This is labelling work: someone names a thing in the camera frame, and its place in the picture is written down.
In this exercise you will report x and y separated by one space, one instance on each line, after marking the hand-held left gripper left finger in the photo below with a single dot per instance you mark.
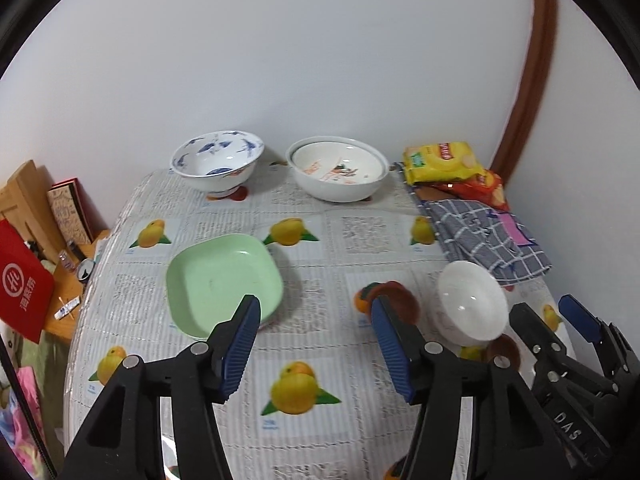
240 350

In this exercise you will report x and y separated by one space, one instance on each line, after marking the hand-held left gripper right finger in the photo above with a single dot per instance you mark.
392 350

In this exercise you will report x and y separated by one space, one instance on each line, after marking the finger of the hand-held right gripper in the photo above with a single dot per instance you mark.
532 332
580 317

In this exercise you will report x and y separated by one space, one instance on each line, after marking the small brown clay bowl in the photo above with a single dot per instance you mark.
507 347
407 305

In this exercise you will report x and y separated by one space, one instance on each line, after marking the plain white bowl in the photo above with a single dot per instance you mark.
470 305

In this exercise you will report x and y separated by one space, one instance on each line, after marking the light green square plate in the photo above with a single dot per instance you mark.
220 280

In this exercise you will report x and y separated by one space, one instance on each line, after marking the grey checked cloth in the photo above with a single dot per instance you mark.
487 240

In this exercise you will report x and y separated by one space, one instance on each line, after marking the orange chip bag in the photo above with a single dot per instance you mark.
482 190

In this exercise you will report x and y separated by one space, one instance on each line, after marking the large white swirl pattern bowl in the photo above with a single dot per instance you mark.
340 192

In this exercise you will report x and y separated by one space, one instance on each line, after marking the blue bird print bowl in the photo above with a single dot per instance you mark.
225 180

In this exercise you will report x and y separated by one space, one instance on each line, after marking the wooden side table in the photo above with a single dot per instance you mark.
67 327

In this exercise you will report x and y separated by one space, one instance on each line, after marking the round tin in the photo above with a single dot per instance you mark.
85 271

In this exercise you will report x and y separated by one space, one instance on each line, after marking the small white tube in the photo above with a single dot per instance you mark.
67 308

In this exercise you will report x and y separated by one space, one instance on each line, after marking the green cloth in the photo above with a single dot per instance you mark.
50 360

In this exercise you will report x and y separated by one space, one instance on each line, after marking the yellow chip bag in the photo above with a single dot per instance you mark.
442 160

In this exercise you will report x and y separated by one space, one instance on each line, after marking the small clear bottle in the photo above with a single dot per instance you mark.
66 261

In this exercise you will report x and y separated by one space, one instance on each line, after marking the white orange print bowl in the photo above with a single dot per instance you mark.
325 160

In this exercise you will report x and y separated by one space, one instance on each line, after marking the patterned book with red cover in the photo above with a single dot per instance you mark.
70 212

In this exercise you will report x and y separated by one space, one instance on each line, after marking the red paper bag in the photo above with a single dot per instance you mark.
25 285

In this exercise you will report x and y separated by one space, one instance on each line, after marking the pink floral cloth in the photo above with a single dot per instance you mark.
22 410

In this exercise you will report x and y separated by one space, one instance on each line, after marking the wooden board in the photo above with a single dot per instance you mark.
25 185

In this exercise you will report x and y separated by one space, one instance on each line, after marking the brown wooden door frame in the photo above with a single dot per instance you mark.
537 85

